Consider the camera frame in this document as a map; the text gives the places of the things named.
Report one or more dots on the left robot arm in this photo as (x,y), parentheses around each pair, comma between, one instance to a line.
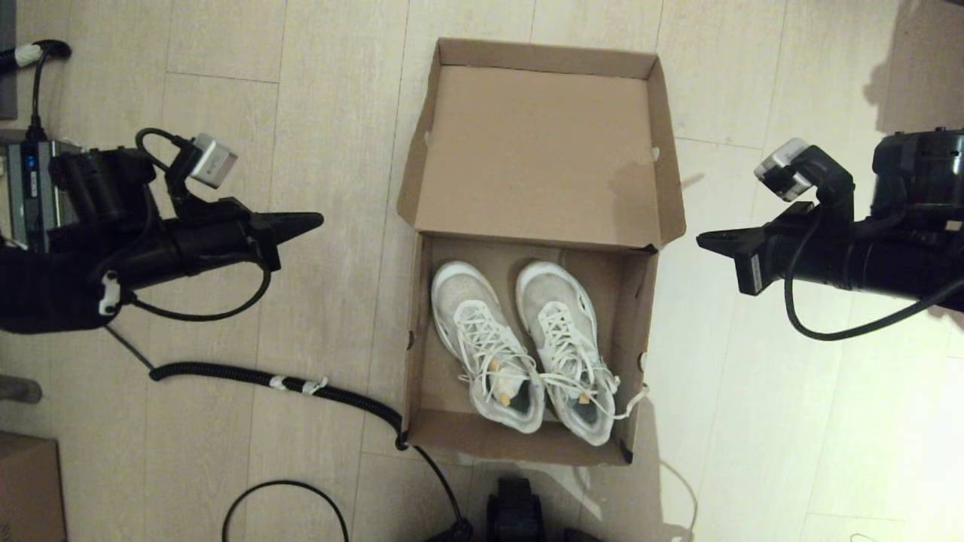
(45,293)

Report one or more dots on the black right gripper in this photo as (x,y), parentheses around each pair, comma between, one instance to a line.
(919,181)

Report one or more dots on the white sneaker orange insole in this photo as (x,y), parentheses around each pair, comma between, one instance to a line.
(463,293)

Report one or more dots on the brown cardboard shoe box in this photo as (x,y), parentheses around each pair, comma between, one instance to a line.
(535,150)

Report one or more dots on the black robot torso part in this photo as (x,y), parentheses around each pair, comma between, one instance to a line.
(516,512)

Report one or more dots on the grey power supply box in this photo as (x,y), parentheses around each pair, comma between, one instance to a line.
(30,188)

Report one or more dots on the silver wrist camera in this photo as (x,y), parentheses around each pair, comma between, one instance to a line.
(213,160)
(783,169)

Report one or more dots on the dark grey panel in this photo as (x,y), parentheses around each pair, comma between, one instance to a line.
(6,60)

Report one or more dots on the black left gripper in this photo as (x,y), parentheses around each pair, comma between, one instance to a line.
(105,188)

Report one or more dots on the small brown cardboard carton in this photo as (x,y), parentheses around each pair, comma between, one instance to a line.
(26,489)

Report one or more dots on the grey furniture foot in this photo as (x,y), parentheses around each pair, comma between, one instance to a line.
(19,389)

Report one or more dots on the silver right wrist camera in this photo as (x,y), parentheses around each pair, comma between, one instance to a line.
(783,169)

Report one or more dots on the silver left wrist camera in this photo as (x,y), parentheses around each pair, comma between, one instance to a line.
(213,160)

